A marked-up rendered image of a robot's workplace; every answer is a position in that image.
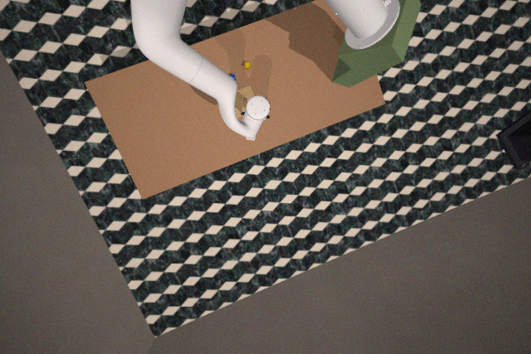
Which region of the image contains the tan mat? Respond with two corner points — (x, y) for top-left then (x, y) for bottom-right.
(235, 85), (254, 118)

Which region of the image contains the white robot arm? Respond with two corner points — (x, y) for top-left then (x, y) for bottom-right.
(130, 0), (400, 141)

